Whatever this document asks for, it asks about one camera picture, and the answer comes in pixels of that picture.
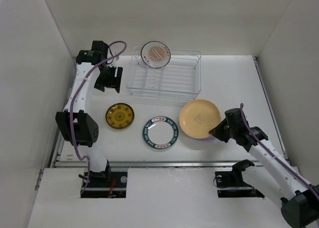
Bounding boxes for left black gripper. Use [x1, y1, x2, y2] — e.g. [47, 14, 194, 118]
[94, 64, 122, 93]

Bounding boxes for lilac plastic plate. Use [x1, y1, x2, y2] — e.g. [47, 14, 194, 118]
[192, 136, 215, 142]

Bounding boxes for amber patterned plate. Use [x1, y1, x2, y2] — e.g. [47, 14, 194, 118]
[105, 103, 135, 130]

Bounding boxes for beige plastic plate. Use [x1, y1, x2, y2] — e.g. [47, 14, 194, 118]
[179, 99, 221, 138]

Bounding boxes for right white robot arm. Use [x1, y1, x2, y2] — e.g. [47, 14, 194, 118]
[210, 107, 319, 228]

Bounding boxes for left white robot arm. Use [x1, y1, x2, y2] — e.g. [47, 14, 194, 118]
[55, 40, 127, 187]

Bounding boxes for white plate orange sunburst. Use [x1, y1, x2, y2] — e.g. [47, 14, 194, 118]
[140, 41, 171, 69]

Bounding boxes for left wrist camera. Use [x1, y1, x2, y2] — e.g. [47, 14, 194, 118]
[108, 57, 119, 67]

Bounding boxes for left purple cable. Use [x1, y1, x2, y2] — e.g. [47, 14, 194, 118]
[69, 40, 127, 198]

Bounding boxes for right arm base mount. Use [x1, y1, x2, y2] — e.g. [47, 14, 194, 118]
[213, 169, 265, 198]

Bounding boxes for aluminium front rail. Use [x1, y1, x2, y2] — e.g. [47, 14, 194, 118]
[53, 160, 291, 168]

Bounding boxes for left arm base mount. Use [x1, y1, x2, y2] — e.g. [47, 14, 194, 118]
[79, 167, 128, 199]

